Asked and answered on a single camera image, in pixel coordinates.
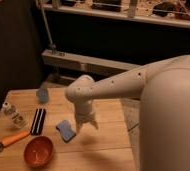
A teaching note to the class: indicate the black white striped eraser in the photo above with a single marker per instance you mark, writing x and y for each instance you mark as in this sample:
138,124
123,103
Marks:
38,121

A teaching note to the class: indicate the small clear bottle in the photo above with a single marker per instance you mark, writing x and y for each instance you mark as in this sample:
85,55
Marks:
12,113

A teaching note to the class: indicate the orange handled brush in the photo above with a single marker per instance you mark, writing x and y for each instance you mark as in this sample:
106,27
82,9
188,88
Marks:
5,142

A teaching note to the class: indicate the metal pole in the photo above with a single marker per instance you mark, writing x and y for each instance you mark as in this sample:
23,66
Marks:
52,46

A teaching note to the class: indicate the orange bowl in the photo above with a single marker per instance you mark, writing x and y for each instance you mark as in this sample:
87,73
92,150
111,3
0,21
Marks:
38,152

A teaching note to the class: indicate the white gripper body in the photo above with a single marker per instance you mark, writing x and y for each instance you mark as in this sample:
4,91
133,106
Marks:
85,116

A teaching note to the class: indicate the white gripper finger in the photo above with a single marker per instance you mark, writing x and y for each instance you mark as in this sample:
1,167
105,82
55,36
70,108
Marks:
94,124
78,128

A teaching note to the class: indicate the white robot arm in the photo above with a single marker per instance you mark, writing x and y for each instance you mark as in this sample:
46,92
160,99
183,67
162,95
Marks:
163,88

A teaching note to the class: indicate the white shelf ledge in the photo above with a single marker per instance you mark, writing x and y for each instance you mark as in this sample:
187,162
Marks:
120,16

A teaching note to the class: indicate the blue sponge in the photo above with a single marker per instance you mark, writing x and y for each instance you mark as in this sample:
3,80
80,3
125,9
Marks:
66,131

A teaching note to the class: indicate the blue cup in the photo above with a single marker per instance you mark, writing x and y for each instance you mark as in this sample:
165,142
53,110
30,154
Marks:
42,95

